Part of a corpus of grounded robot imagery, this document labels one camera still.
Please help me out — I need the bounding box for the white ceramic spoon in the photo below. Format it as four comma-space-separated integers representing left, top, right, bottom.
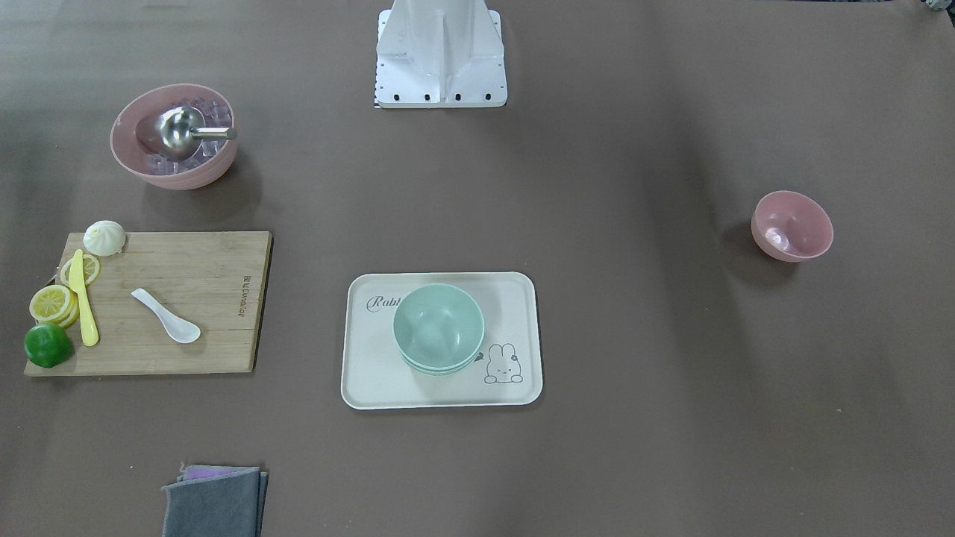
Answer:
131, 288, 201, 344

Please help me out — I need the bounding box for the small pink bowl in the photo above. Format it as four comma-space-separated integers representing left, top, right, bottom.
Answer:
750, 190, 833, 263

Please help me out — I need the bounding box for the green bowl stack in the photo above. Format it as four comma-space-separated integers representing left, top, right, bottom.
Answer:
392, 284, 486, 377

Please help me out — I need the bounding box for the large pink ice bowl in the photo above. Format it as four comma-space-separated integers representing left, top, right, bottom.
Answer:
110, 83, 239, 190

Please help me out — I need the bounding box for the cream rabbit tray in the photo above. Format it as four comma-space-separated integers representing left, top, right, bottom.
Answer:
341, 271, 545, 410

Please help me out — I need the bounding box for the bamboo cutting board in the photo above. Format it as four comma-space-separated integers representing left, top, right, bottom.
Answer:
24, 231, 273, 377

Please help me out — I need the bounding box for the metal ice scoop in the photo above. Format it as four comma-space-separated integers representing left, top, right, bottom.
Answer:
134, 106, 237, 162

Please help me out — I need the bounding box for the grey folded cloth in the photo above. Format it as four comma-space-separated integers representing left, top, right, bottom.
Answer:
163, 470, 269, 536

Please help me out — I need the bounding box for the purple cloth underneath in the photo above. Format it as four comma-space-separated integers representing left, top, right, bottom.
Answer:
177, 465, 260, 482

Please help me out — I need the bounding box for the lemon slice upper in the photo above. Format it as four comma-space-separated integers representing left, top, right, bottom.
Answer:
59, 254, 100, 286

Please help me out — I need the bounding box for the lemon slice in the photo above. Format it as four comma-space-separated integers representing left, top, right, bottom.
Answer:
28, 284, 79, 327
59, 254, 100, 286

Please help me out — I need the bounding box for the yellow plastic knife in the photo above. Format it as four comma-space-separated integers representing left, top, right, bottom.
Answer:
68, 249, 99, 347

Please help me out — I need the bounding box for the lemon slice lower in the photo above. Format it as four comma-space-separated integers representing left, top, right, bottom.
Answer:
28, 284, 79, 327

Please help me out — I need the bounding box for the green lime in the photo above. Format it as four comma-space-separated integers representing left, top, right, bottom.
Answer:
24, 322, 74, 369

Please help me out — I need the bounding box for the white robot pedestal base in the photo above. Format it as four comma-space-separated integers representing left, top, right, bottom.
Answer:
373, 1, 509, 109

